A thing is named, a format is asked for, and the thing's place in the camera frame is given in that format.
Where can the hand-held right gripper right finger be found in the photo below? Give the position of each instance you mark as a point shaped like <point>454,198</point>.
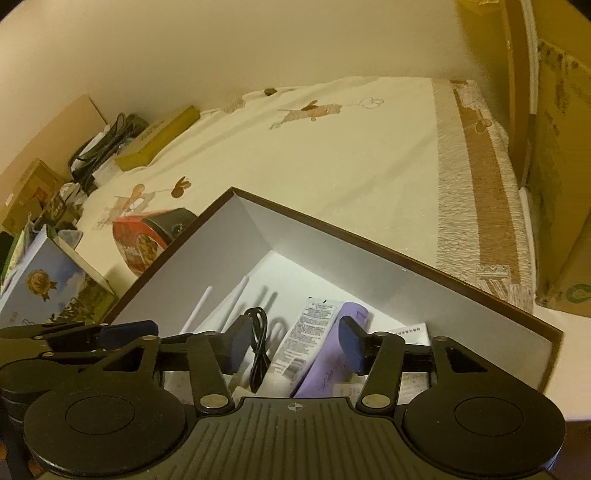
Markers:
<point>352,346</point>

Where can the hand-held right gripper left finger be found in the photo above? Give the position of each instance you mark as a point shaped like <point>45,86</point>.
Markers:
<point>238,346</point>

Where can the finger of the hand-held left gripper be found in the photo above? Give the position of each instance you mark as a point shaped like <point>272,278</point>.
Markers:
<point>83,354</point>
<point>124,333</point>

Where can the purple tube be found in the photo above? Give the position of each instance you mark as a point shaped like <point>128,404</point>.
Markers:
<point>323,369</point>

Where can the white labelled tube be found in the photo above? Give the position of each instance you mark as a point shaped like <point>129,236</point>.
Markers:
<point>304,332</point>

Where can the brown storage box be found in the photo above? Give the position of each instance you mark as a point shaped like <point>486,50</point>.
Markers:
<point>323,240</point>

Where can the blue milk carton box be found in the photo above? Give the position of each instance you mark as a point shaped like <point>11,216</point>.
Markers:
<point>37,286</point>

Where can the red instant food bowl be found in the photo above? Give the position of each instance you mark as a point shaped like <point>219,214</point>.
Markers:
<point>138,244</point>

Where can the green white packet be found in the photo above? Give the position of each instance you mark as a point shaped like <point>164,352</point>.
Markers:
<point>14,254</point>

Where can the dark printed packet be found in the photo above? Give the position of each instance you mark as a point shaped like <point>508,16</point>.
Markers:
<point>60,203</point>

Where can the tan cardboard box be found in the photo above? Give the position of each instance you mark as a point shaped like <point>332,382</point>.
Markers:
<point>27,184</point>

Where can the dark grey bag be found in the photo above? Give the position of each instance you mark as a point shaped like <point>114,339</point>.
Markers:
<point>111,138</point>

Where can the olive flat box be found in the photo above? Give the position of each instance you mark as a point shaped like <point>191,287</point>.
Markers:
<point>157,138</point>

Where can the wooden headboard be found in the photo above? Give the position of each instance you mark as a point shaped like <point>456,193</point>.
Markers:
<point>60,134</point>

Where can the white chair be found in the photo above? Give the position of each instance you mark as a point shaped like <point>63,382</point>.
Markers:
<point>572,360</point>

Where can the large printed cardboard box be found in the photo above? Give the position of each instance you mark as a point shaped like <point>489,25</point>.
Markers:
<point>563,184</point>

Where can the yellow plastic bag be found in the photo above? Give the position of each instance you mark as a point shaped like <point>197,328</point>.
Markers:
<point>480,4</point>

